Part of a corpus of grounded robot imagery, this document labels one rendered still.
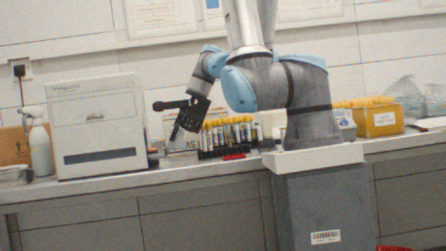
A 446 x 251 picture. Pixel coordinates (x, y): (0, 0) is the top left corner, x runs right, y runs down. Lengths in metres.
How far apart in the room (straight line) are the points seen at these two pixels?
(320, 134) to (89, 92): 0.72
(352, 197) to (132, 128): 0.69
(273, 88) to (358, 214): 0.36
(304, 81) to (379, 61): 1.17
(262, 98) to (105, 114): 0.56
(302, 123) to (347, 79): 1.10
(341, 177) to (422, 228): 1.34
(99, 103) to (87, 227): 0.84
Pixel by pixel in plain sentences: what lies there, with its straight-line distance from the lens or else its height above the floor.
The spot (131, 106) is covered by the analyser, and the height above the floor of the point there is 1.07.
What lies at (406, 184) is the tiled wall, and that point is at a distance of 2.49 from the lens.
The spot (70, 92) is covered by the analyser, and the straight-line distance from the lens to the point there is 1.64.
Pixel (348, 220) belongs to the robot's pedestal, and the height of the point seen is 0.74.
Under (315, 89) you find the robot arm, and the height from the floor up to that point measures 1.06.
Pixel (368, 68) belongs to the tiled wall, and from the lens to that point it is 2.40.
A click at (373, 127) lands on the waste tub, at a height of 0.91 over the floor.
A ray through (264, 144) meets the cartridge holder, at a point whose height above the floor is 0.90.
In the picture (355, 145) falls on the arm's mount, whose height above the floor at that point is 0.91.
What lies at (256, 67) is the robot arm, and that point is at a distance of 1.24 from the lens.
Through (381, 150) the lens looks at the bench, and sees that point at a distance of 1.69.
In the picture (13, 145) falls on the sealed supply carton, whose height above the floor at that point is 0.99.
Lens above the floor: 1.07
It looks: 3 degrees down
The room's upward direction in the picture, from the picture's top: 7 degrees counter-clockwise
